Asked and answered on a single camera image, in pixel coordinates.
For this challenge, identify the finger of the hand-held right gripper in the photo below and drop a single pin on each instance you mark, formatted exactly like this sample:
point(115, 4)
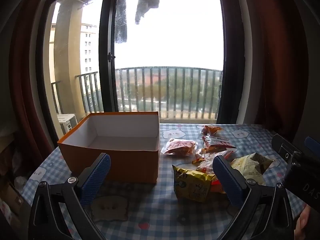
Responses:
point(282, 146)
point(312, 143)

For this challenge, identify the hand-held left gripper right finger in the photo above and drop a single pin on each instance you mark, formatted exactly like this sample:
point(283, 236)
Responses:
point(228, 183)

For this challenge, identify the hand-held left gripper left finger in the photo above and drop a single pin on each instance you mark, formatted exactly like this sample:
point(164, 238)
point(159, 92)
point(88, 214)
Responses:
point(97, 180)

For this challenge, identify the orange cardboard box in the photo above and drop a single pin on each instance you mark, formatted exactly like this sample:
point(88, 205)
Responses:
point(125, 165)

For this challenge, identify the yellow snack packet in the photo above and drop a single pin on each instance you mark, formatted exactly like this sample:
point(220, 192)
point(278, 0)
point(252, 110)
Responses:
point(192, 185)

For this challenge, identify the red and white snack packet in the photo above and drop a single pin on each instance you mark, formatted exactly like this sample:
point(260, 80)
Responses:
point(217, 143)

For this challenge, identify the person's right hand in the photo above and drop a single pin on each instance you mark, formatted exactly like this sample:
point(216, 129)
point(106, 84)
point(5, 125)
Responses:
point(303, 221)

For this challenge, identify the pale green snack packet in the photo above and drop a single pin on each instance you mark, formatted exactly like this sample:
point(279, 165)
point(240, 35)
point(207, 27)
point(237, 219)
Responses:
point(250, 167)

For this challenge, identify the clear packet with pale snack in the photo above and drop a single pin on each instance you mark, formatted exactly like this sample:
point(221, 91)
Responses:
point(206, 163)

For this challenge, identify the orange snack packet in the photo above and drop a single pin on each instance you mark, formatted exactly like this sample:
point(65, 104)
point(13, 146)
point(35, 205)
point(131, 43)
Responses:
point(212, 129)

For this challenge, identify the clear packet with red snack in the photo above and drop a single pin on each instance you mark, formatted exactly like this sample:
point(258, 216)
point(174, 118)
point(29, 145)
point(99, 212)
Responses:
point(180, 147)

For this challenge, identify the white air conditioner unit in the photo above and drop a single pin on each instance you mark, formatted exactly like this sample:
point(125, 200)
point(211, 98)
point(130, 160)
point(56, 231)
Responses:
point(66, 122)

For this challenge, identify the blue checked bear tablecloth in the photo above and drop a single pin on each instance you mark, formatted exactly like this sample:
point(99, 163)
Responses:
point(155, 212)

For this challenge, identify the brown cardboard carton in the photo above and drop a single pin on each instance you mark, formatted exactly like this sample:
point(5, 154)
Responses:
point(8, 196)

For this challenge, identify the dark red curtain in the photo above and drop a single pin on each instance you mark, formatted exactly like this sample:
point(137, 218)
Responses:
point(25, 80)
point(275, 55)

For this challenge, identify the balcony railing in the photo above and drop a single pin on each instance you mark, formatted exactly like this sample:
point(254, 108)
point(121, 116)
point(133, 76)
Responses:
point(170, 68)

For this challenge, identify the beige apartment building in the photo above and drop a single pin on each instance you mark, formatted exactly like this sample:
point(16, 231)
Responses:
point(88, 45)

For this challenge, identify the dark hanging cloth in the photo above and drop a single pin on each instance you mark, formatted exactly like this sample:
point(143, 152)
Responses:
point(121, 17)

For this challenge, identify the grey hanging towel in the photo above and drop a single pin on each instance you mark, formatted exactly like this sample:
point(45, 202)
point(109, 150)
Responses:
point(147, 0)

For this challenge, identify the black window frame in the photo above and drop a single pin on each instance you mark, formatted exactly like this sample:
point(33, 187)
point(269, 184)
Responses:
point(107, 30)

